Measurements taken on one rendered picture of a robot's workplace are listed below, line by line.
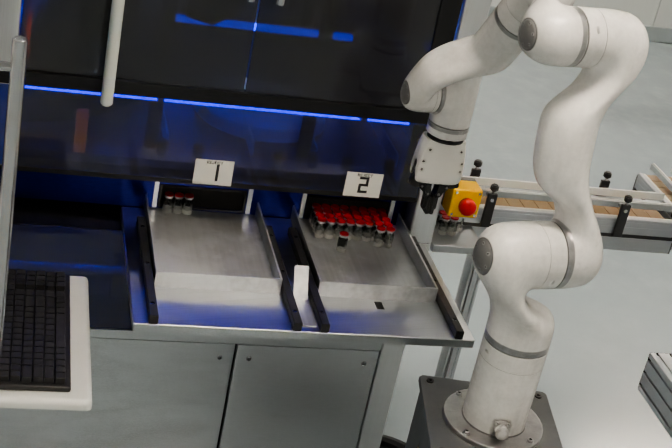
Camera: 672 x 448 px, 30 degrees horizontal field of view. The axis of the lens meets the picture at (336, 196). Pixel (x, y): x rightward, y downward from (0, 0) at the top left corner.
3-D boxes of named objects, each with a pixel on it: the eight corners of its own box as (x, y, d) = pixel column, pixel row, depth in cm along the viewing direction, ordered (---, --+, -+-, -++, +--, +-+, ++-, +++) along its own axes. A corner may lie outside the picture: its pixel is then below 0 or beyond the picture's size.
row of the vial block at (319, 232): (312, 233, 286) (316, 216, 284) (387, 239, 290) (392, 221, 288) (314, 238, 284) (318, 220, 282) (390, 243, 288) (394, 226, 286)
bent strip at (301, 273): (289, 289, 262) (294, 264, 259) (303, 289, 263) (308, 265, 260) (301, 326, 250) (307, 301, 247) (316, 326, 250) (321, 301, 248)
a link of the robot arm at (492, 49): (469, 35, 221) (400, 122, 245) (546, 39, 227) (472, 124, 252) (457, -8, 224) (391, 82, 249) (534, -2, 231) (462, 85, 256)
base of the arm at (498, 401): (550, 460, 228) (577, 377, 220) (448, 447, 226) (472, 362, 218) (532, 399, 245) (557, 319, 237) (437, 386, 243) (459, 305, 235)
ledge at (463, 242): (416, 223, 305) (418, 216, 305) (466, 227, 309) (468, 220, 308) (431, 251, 293) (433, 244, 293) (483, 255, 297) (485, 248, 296)
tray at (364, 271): (290, 218, 291) (292, 205, 289) (396, 226, 298) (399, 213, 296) (317, 295, 261) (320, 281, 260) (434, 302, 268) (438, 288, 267)
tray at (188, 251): (143, 207, 282) (145, 193, 281) (256, 215, 289) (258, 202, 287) (154, 286, 253) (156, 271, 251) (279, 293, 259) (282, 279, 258)
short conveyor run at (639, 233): (417, 239, 302) (431, 181, 295) (401, 209, 315) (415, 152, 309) (671, 257, 320) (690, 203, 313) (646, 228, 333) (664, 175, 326)
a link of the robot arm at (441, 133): (464, 115, 256) (460, 128, 258) (423, 111, 254) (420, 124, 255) (477, 132, 249) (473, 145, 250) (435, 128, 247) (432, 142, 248)
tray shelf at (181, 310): (120, 213, 281) (121, 206, 281) (414, 234, 300) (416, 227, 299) (132, 331, 240) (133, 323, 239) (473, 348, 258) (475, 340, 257)
